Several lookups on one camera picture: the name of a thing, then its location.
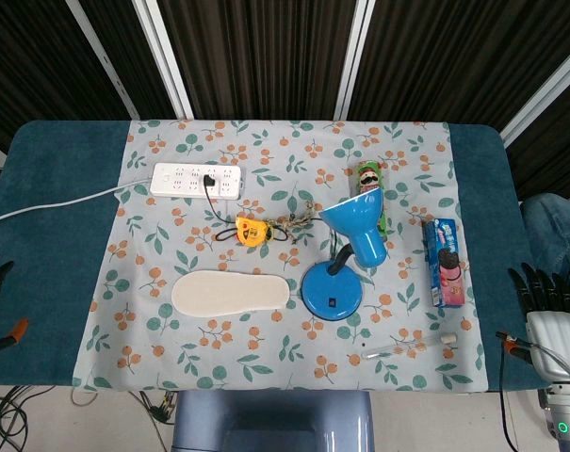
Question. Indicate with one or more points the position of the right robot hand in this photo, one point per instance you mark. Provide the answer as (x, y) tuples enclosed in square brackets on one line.
[(553, 334)]

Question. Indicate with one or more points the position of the blue desk lamp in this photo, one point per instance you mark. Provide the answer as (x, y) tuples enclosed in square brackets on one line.
[(346, 254)]

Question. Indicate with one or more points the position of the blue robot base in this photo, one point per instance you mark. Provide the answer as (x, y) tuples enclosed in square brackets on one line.
[(272, 421)]

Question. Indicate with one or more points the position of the orange black spring clamp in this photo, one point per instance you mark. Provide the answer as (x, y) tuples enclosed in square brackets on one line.
[(513, 346), (9, 339)]

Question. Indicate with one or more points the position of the teal table cover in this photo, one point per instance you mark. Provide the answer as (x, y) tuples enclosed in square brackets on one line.
[(53, 263)]

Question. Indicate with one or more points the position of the person's leg in jeans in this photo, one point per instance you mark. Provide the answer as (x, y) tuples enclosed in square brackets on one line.
[(555, 230)]

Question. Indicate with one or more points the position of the blue cookie box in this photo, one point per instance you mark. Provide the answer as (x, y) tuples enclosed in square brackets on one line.
[(445, 263)]

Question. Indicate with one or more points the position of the glass test tube white cap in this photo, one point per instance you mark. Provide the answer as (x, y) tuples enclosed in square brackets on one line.
[(407, 347)]

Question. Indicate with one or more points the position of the white power strip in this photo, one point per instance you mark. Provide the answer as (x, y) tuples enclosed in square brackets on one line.
[(196, 180)]

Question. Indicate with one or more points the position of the white shoe insole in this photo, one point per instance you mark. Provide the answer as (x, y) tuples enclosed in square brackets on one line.
[(230, 293)]

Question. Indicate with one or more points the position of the green chips can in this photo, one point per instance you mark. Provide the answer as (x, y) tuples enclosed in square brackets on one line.
[(370, 175)]

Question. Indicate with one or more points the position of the yellow tape measure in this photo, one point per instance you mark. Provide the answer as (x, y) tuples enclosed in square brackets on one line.
[(251, 230)]

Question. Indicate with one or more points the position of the floral tablecloth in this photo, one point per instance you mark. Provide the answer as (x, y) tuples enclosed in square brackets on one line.
[(265, 348)]

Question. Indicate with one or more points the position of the aluminium frame post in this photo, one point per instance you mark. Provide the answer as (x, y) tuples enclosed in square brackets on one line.
[(355, 56), (543, 94), (164, 56), (103, 56)]

